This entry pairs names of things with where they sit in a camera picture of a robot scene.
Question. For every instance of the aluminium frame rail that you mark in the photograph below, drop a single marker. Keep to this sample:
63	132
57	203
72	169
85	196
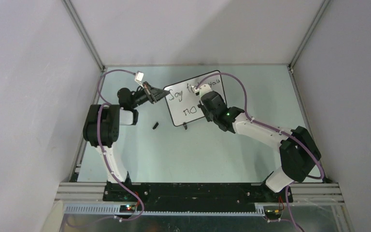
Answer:
82	197

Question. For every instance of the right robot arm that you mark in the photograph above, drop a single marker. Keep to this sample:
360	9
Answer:
297	149

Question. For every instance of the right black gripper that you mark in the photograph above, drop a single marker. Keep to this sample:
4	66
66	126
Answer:
201	105

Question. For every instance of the black framed whiteboard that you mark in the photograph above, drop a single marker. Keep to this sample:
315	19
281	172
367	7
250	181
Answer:
183	103

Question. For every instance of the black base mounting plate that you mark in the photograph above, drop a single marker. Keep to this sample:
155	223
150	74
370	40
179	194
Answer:
195	197

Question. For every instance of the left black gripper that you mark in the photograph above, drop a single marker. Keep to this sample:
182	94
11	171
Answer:
149	92

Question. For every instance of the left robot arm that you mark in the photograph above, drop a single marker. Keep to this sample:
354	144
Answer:
103	122

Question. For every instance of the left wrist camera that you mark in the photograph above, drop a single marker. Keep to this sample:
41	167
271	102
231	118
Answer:
139	77

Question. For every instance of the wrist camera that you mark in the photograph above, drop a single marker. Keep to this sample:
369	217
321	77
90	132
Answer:
139	77
200	91

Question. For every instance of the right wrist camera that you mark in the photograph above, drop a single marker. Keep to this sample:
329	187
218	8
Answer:
200	91

